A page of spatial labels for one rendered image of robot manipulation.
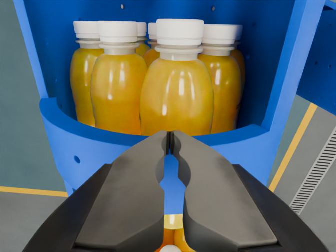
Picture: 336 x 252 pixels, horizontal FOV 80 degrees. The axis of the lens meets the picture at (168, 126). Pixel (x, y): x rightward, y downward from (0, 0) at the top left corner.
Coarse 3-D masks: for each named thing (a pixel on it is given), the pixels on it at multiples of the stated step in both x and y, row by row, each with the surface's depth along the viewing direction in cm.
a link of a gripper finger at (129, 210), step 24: (144, 144) 11; (168, 144) 12; (120, 168) 9; (144, 168) 9; (120, 192) 8; (144, 192) 8; (96, 216) 7; (120, 216) 7; (144, 216) 7; (96, 240) 6; (120, 240) 6; (144, 240) 7
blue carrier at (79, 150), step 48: (48, 0) 23; (96, 0) 29; (144, 0) 33; (192, 0) 33; (240, 0) 29; (288, 0) 22; (48, 48) 23; (240, 48) 31; (288, 48) 14; (48, 96) 22; (288, 96) 16; (96, 144) 14; (240, 144) 15
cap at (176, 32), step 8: (160, 24) 16; (168, 24) 15; (176, 24) 15; (184, 24) 15; (192, 24) 15; (200, 24) 16; (160, 32) 16; (168, 32) 15; (176, 32) 15; (184, 32) 15; (192, 32) 15; (200, 32) 16; (160, 40) 16; (168, 40) 16; (176, 40) 15; (184, 40) 15; (192, 40) 16; (200, 40) 16
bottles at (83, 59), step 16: (80, 32) 24; (96, 32) 24; (144, 32) 30; (240, 32) 27; (80, 48) 25; (96, 48) 25; (144, 48) 30; (80, 64) 24; (240, 64) 27; (80, 80) 25; (80, 96) 26; (80, 112) 27
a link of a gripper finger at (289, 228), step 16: (240, 176) 9; (256, 192) 8; (272, 192) 8; (272, 208) 7; (288, 208) 7; (272, 224) 7; (288, 224) 7; (304, 224) 7; (288, 240) 6; (304, 240) 6; (320, 240) 6
